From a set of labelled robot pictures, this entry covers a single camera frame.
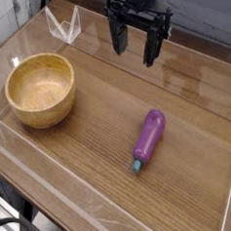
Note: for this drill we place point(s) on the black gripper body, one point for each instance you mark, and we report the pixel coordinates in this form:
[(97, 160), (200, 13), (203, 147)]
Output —
[(140, 14)]

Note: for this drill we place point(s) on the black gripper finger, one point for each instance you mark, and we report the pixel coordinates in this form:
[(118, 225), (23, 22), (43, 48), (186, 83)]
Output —
[(153, 46), (119, 33)]

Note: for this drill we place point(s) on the purple toy eggplant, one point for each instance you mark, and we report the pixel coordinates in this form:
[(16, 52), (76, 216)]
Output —
[(153, 127)]

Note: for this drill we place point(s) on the brown wooden bowl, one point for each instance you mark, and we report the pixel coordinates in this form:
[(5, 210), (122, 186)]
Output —
[(41, 90)]

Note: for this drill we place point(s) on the clear acrylic corner bracket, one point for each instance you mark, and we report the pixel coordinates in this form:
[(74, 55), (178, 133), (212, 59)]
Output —
[(65, 31)]

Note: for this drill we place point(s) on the clear acrylic barrier wall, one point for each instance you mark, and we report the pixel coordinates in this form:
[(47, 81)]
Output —
[(80, 172)]

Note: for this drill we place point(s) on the black metal table frame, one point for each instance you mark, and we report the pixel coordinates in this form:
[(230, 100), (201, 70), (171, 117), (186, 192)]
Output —
[(27, 221)]

